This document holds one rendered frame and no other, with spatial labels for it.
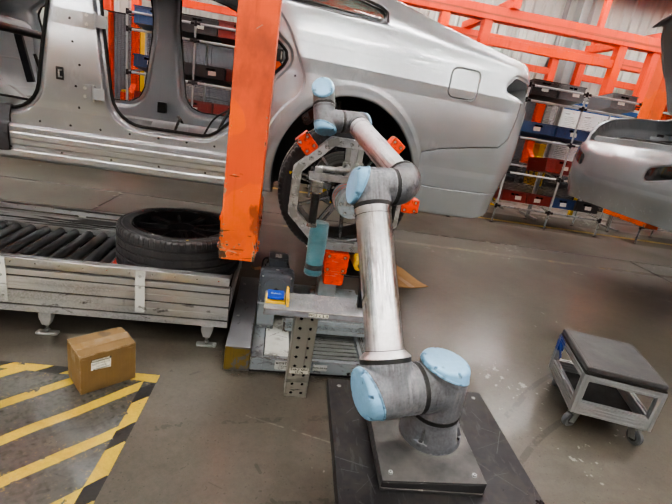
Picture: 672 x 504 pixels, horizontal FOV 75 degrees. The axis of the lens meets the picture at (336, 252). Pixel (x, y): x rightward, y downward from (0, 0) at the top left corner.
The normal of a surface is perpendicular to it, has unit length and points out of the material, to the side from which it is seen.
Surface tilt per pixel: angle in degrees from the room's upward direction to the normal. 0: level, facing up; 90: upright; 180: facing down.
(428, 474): 3
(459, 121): 90
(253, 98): 90
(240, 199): 90
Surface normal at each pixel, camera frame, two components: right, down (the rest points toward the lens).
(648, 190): -0.91, -0.02
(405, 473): 0.12, -0.93
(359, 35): 0.13, 0.19
